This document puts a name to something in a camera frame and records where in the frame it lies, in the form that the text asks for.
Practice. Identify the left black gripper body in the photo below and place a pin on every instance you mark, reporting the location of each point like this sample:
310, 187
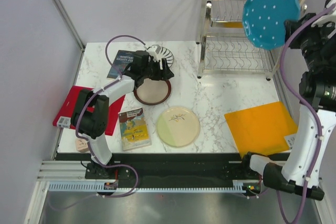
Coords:
153, 71

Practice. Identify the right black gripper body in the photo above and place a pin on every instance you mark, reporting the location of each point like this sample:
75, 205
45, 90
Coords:
313, 40

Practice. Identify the stainless steel dish rack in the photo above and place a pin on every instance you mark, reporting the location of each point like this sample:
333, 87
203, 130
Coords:
224, 47

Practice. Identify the blue polka dot plate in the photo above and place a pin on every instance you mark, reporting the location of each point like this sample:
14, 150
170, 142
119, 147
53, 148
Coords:
263, 21

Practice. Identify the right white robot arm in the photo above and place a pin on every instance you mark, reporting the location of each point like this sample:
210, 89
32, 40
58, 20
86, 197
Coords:
300, 173

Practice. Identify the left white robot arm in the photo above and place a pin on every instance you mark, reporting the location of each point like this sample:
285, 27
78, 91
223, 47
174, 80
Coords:
91, 112

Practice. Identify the black and white striped plate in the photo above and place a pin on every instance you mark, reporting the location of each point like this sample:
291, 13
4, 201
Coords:
169, 59

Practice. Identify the dark blue paperback book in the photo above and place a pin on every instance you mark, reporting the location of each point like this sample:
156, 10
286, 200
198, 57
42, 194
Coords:
122, 59

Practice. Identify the cream plate with red rim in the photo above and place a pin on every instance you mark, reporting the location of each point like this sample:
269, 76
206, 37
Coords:
153, 92

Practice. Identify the cream and green floral plate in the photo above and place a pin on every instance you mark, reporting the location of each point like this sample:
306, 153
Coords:
178, 127

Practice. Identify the yellow illustrated paperback book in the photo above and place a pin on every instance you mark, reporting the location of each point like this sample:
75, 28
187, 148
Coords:
133, 129

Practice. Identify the red folder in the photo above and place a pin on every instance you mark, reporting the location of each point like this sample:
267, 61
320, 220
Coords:
63, 117

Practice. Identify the orange cutting board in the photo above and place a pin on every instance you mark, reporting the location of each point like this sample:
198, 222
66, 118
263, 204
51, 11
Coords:
262, 129

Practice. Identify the small pink box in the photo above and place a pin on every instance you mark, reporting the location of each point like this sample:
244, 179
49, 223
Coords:
81, 145

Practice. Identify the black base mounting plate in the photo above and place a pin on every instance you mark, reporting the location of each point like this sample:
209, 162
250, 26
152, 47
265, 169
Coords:
225, 166

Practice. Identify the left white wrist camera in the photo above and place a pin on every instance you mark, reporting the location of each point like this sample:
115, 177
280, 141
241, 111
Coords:
157, 52

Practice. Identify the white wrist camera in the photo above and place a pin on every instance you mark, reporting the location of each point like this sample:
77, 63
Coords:
328, 11
157, 52

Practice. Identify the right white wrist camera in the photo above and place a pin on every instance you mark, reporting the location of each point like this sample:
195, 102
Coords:
328, 11

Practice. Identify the grey slotted cable duct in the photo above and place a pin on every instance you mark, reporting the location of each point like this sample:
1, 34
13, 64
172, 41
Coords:
104, 187

